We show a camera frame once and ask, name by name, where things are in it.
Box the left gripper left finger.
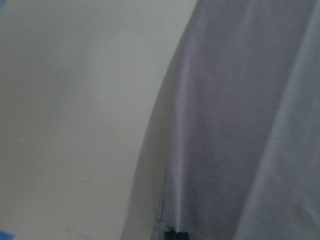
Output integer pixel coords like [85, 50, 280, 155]
[163, 227, 176, 240]

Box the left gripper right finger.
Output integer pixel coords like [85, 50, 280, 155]
[176, 232, 189, 240]

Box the dark brown t-shirt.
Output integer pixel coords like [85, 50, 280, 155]
[151, 0, 320, 240]

